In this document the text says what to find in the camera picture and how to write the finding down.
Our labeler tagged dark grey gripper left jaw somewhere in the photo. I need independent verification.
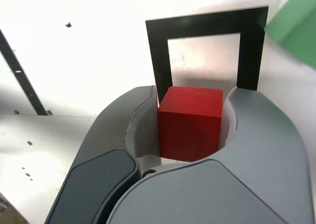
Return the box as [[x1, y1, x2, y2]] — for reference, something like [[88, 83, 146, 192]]
[[46, 85, 163, 224]]

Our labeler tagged red cube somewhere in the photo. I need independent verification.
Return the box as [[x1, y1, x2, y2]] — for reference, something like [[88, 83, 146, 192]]
[[157, 86, 224, 163]]

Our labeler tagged black tape strip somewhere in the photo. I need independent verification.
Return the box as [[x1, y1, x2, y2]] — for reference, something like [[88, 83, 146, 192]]
[[0, 28, 49, 116]]

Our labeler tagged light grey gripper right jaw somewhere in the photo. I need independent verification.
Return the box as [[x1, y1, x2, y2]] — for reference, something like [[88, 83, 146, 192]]
[[105, 87, 311, 224]]

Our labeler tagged black tape square outline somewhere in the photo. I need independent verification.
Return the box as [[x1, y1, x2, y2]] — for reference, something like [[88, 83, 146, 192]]
[[145, 6, 269, 106]]

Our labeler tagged green cube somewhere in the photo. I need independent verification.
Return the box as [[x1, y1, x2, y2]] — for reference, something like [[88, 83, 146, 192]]
[[264, 0, 316, 70]]

